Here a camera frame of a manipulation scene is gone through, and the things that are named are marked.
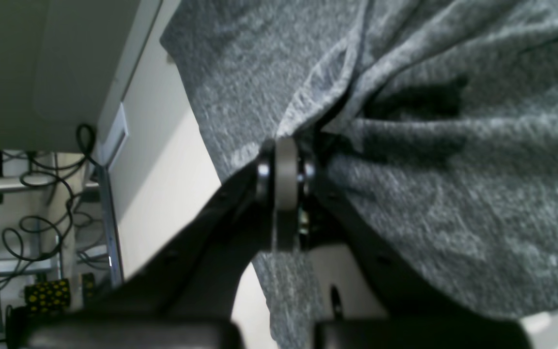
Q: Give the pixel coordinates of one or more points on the yellow dotted black object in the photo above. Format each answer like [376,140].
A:
[47,297]

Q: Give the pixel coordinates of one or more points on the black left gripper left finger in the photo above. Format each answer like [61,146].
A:
[182,298]

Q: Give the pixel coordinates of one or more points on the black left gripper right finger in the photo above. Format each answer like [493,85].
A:
[417,315]

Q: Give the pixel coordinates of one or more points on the grey long-sleeve T-shirt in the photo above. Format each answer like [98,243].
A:
[437,118]

